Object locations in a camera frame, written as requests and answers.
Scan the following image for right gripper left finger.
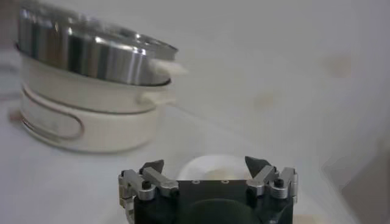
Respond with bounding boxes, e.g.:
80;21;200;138
118;159;180;211

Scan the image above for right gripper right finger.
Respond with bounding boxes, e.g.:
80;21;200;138
244;155;299;204

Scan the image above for white steamed baozi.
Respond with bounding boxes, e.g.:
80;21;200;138
176;154;254;181

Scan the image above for stainless steel steamer basket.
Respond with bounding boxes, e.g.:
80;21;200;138
16;1;188;87

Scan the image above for white electric cooker pot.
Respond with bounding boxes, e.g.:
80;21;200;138
18;51;177;153

